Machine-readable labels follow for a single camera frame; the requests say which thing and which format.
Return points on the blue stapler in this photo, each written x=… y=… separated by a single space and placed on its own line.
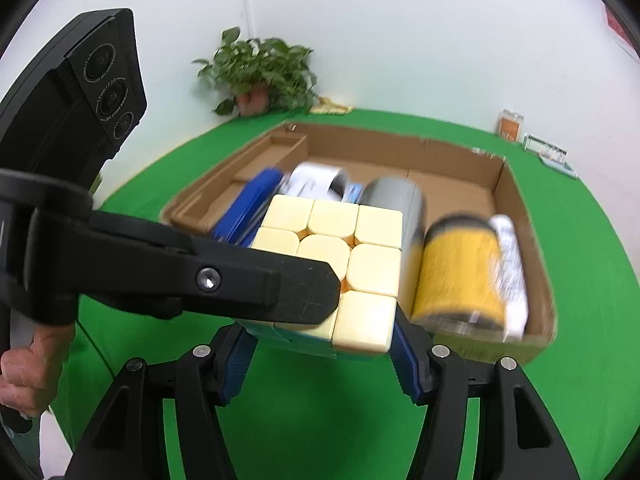
x=250 y=200

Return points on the yellow label glass jar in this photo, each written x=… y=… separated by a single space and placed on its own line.
x=455 y=275

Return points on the green tablecloth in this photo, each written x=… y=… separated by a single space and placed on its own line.
x=325 y=410

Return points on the yellow flat packet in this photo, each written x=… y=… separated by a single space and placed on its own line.
x=332 y=106

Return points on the red wall notice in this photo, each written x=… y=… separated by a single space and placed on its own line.
x=622 y=30

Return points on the small orange box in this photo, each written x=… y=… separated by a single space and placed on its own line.
x=510 y=126

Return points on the silver metal tin can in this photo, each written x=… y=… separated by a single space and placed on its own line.
x=395 y=195

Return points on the pale yellow puzzle cube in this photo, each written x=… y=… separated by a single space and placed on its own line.
x=370 y=270

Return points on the person's left hand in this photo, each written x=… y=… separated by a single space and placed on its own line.
x=30 y=380

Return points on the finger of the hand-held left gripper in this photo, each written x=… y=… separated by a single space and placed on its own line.
x=240 y=280

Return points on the white hair dryer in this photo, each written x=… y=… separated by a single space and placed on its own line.
x=315 y=177

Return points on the large cardboard tray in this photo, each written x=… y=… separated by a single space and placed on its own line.
x=450 y=185

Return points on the potted plant in orange pot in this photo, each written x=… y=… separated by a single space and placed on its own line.
x=255 y=65

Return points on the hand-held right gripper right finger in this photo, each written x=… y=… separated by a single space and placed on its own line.
x=407 y=360

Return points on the white plastic bottle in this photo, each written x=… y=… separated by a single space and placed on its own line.
x=510 y=270

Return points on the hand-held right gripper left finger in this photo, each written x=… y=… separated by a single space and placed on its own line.
x=235 y=365

